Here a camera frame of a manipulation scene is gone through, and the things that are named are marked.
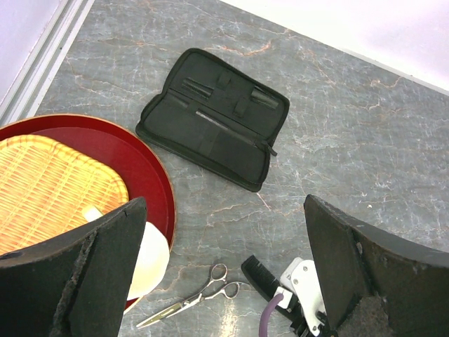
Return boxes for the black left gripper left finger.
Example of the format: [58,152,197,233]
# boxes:
[1,197,147,336]

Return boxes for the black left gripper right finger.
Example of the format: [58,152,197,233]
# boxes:
[304,194,448,336]

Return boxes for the black handled comb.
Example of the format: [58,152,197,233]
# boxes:
[241,254,302,324]

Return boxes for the black zippered tool case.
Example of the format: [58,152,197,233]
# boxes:
[135,48,290,192]

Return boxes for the cream yellow cup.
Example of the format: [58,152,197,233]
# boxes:
[83,207,169,305]

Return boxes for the woven bamboo mat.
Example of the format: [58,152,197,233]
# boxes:
[1,135,128,254]

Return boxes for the round red tray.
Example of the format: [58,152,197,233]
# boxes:
[0,114,176,315]

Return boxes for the silver scissors left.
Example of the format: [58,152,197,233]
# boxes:
[136,263,248,329]

